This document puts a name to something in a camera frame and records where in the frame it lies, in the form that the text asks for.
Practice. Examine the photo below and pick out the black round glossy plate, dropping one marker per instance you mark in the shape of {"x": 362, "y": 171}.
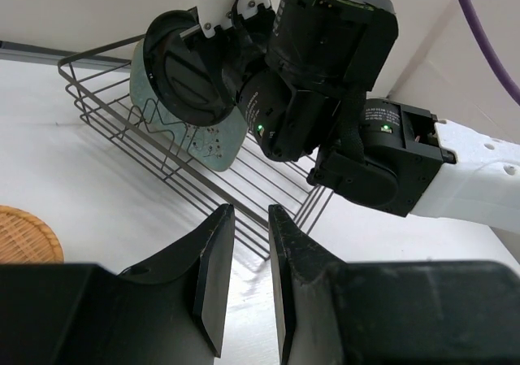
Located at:
{"x": 177, "y": 75}

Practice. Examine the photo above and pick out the light green rectangular tray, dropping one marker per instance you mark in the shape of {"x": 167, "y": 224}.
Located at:
{"x": 215, "y": 147}

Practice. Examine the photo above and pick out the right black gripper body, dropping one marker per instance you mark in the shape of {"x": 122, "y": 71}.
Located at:
{"x": 288, "y": 75}

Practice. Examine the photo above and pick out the grey wire dish rack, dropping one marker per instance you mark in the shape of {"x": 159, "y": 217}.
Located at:
{"x": 98, "y": 81}

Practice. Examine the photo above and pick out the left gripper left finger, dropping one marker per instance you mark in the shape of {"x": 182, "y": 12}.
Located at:
{"x": 167, "y": 309}

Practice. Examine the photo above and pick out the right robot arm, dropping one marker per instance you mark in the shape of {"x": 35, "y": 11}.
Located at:
{"x": 403, "y": 160}

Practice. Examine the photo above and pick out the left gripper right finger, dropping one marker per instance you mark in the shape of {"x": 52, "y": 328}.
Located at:
{"x": 332, "y": 312}

